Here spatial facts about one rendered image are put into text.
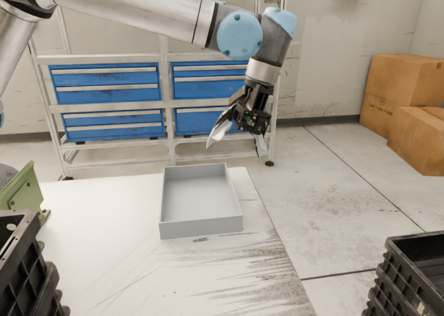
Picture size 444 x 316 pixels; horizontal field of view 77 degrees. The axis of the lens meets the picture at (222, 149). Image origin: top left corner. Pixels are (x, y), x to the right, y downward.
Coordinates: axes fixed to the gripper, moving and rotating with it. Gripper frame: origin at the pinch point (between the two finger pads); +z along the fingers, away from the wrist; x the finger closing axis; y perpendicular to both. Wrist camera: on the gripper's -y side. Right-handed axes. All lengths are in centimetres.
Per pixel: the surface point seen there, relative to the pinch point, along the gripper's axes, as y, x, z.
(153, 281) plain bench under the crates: 23.8, -17.1, 20.9
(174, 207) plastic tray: 1.0, -11.8, 19.0
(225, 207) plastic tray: 3.8, 1.6, 15.0
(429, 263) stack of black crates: 18, 67, 18
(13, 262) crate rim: 36, -37, 4
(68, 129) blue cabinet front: -145, -70, 66
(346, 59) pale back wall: -216, 179, -40
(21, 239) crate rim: 33.0, -37.2, 3.1
